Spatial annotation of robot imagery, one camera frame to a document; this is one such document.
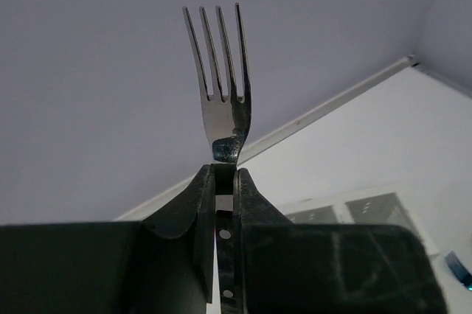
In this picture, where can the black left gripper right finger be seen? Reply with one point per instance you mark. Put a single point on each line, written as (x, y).
(262, 237)

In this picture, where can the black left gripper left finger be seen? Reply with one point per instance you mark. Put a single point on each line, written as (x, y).
(192, 212)

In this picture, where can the silver fork black riveted handle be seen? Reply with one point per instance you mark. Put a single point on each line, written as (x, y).
(227, 121)

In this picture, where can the white perforated utensil caddy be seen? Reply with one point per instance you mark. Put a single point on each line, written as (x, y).
(372, 210)

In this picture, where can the aluminium table edge rail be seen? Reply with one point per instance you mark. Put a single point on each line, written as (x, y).
(280, 134)

